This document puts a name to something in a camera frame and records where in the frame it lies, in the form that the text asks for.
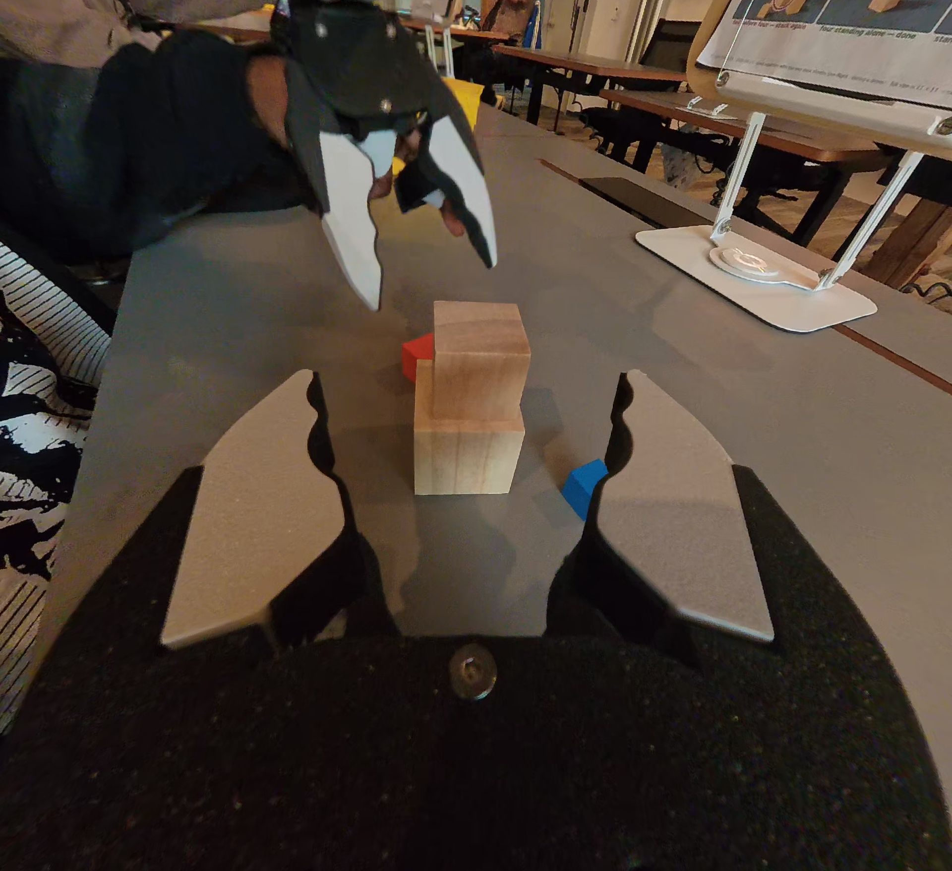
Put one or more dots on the tiny blue cube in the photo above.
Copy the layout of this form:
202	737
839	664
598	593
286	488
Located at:
583	487

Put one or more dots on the long wooden office table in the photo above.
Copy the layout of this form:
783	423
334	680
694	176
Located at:
774	127

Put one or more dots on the white document stand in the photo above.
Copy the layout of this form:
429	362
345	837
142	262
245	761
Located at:
751	276

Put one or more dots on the person's left forearm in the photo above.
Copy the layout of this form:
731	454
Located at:
127	150

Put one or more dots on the medium wooden cube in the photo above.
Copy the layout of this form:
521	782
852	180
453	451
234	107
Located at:
479	361

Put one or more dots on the large wooden cube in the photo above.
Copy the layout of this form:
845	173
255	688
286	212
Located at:
469	447

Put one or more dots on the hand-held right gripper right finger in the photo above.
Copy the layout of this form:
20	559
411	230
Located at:
684	529

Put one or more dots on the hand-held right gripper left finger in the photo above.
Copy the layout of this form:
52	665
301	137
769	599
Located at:
253	529

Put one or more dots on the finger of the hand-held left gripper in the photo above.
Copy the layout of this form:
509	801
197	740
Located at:
464	187
350	209

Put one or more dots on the small red cube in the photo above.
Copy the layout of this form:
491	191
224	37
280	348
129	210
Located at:
418	358

